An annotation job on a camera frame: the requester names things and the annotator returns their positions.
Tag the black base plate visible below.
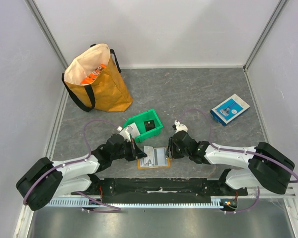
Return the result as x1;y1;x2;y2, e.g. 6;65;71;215
89;177;249;199

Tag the blue white box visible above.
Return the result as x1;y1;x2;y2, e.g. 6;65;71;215
210;94;250;126

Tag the orange snack packet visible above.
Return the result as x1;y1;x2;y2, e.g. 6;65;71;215
80;64;107;85

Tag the white credit card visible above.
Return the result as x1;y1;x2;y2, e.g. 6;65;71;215
144;146;154;167
154;147;168;167

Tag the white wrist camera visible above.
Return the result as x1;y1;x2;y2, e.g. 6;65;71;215
172;120;188;133
117;126;133;141

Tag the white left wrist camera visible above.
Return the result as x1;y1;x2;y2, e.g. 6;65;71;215
117;126;133;141

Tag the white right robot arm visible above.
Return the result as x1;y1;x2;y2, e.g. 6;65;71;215
167;131;295;195

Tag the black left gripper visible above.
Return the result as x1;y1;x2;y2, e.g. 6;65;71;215
111;138;147;161

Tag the orange leather card holder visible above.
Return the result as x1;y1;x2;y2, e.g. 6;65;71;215
137;146;170;169

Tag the small black device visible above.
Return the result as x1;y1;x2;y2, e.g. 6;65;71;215
144;120;156;132

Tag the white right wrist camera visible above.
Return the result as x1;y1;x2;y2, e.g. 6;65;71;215
172;120;188;133

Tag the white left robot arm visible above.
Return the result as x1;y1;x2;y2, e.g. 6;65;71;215
16;134;147;211

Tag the white card stack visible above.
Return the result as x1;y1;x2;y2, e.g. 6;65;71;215
127;122;140;139

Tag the white slotted cable duct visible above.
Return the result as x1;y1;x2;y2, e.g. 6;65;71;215
46;196;237;209

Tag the brown tote bag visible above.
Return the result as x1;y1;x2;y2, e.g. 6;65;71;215
62;43;133;112

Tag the green plastic bin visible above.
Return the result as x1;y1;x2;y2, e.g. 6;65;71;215
124;109;163;142

